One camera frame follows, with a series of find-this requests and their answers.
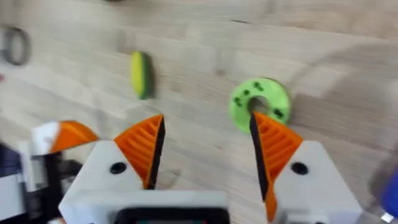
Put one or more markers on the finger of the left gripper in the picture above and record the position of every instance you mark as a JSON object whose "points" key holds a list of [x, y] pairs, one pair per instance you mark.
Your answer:
{"points": [[70, 135]]}

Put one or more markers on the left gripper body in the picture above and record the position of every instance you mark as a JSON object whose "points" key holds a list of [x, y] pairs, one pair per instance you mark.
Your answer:
{"points": [[54, 180]]}

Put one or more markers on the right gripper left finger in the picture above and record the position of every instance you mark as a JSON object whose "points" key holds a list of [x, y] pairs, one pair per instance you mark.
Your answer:
{"points": [[130, 155]]}

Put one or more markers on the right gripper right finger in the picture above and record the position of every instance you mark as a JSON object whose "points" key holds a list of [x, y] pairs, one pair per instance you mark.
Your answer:
{"points": [[292, 174]]}

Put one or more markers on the yellow-green toy vegetable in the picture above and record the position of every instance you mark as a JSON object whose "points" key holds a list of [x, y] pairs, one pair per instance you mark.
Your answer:
{"points": [[140, 74]]}

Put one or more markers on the blue electric screwdriver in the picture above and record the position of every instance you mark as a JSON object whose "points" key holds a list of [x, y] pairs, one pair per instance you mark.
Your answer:
{"points": [[391, 193]]}

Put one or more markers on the green disc with holes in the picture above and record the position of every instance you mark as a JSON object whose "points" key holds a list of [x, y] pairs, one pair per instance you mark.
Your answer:
{"points": [[275, 93]]}

